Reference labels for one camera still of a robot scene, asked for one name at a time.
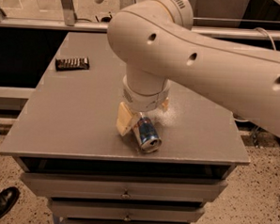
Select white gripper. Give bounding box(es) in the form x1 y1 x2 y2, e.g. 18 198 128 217
116 75 171 136

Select Red Bull can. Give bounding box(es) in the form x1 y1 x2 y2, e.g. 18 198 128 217
132 117 162 153

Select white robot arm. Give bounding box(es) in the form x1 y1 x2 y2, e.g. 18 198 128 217
107 0 280 137

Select grey drawer cabinet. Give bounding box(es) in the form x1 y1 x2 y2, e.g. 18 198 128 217
0 32 249 224

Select dark snack bar wrapper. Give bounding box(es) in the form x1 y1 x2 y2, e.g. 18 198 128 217
55 57 90 72

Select black leather shoe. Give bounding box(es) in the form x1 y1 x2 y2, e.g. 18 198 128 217
0 186 20 218

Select metal railing frame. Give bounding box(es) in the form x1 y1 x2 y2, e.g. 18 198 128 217
0 0 280 41

